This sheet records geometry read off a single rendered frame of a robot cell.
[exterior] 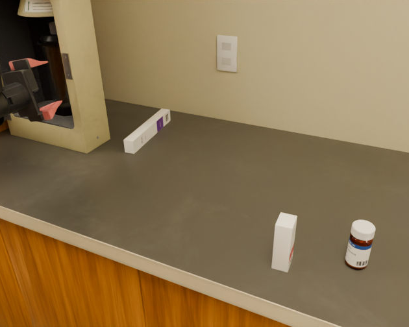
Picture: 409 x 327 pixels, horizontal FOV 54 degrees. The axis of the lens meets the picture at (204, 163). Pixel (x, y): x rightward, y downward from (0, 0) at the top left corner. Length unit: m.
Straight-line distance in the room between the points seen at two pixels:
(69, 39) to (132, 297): 0.66
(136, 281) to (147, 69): 0.85
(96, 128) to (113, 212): 0.37
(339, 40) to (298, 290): 0.75
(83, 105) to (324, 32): 0.72
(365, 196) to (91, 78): 0.80
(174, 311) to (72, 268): 0.29
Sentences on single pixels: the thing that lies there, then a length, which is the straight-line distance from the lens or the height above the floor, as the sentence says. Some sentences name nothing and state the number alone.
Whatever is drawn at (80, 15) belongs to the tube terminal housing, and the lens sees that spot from 1.18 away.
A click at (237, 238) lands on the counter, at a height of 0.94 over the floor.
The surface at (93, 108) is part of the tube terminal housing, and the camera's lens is 1.24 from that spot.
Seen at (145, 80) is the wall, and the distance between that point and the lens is 1.57.
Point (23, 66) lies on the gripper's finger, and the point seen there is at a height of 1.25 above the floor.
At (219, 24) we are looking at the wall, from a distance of 1.37.
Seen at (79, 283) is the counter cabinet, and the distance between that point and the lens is 1.11.
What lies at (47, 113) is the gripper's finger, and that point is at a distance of 1.00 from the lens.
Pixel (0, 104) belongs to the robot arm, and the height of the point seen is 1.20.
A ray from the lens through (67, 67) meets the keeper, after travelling 1.16.
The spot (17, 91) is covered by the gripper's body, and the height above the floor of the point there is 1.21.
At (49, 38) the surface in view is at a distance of 1.28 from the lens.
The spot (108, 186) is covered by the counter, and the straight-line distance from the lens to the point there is 1.07.
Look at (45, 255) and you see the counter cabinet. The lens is 1.14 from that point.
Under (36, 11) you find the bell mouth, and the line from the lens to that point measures 1.22.
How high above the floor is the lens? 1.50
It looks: 29 degrees down
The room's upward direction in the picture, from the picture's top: 1 degrees counter-clockwise
